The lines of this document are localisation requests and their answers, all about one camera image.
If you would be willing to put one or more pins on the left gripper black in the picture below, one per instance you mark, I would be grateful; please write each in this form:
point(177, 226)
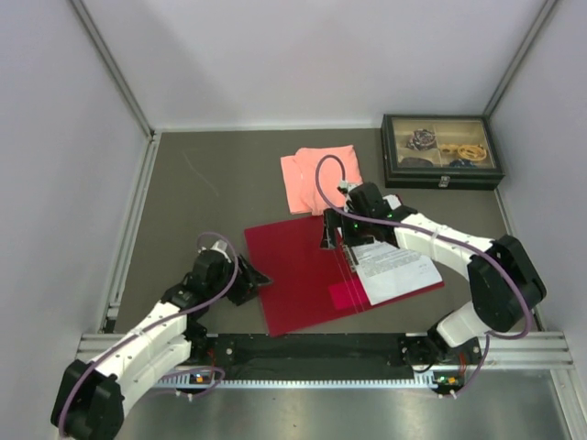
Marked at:
point(248, 282)

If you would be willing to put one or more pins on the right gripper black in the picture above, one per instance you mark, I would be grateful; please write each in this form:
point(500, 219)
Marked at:
point(334, 219)

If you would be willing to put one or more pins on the metal folder clip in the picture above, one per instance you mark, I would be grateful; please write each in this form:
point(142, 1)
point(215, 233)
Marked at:
point(350, 257)

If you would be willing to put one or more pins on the grey slotted cable duct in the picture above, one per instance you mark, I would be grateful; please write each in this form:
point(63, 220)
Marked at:
point(428, 380)

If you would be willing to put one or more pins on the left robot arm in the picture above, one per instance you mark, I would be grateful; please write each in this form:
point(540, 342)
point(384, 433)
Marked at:
point(96, 396)

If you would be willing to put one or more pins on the red plastic folder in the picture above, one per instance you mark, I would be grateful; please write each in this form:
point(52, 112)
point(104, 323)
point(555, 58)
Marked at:
point(310, 285)

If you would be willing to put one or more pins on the black glass-lid jewelry box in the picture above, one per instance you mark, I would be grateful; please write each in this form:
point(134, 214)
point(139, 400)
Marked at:
point(450, 152)

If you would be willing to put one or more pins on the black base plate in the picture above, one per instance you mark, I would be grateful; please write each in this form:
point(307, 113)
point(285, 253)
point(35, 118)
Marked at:
point(327, 356)

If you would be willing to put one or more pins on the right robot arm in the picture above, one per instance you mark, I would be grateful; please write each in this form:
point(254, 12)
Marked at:
point(504, 284)

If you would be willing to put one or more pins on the white printed paper stack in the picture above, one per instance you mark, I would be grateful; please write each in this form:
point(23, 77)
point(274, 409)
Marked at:
point(388, 273)

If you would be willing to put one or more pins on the aluminium frame rail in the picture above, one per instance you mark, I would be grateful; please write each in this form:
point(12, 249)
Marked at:
point(538, 350)

